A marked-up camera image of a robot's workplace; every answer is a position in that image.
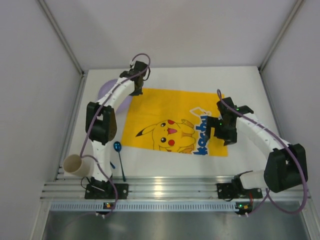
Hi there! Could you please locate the purple plastic plate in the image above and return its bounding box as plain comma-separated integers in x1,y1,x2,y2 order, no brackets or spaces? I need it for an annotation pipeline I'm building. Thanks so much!
96,79,133,114

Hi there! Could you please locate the yellow pikachu cloth placemat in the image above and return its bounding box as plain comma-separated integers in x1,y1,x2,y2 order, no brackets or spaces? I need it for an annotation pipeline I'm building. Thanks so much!
121,88,228,157

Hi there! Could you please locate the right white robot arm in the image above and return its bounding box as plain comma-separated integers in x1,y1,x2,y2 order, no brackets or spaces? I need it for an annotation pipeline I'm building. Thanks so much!
204,97,308,193

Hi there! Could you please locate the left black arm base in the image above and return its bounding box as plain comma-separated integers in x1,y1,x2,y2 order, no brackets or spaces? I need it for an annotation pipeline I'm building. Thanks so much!
84,177,129,200

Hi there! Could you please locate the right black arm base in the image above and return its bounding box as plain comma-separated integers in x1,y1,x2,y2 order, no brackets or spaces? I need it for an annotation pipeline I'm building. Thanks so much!
216,171,263,202

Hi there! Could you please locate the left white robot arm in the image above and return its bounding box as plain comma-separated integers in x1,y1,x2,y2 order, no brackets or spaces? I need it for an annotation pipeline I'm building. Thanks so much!
80,61,150,198

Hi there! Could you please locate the blue metallic spoon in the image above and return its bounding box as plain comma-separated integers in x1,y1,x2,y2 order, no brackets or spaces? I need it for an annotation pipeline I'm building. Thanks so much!
113,141,127,182

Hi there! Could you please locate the beige paper cup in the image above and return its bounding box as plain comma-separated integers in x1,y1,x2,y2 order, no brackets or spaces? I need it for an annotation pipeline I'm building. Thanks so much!
62,154,93,178

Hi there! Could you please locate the slotted grey cable duct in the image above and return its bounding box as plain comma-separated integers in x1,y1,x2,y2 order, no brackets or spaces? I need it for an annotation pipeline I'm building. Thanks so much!
50,201,250,213

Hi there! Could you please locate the aluminium mounting rail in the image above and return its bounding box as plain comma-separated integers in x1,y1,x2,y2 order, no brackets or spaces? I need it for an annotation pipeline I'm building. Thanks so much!
39,164,311,201

